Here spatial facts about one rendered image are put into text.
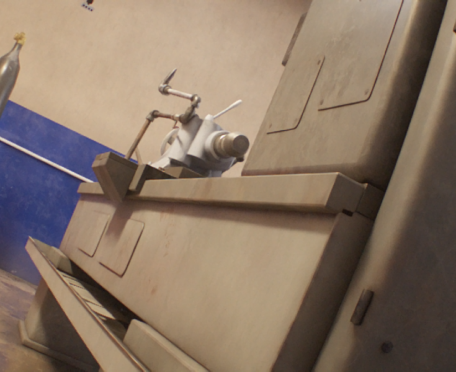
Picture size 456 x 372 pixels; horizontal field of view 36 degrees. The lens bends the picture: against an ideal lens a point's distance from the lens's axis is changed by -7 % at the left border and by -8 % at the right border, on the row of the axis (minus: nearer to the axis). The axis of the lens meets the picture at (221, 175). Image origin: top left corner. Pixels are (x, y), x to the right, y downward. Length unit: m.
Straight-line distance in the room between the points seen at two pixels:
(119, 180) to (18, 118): 3.98
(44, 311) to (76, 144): 3.15
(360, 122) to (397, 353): 0.37
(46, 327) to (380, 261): 2.49
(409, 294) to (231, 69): 5.76
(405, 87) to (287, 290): 0.36
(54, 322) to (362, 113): 2.40
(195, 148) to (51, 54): 3.79
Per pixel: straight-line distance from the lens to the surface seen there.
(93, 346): 1.40
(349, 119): 1.21
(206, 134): 2.74
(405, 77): 1.15
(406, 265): 1.02
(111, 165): 2.36
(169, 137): 3.17
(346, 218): 1.08
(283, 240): 1.21
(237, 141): 2.54
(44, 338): 3.38
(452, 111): 1.07
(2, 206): 6.27
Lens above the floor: 0.61
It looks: 8 degrees up
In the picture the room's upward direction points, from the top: 23 degrees clockwise
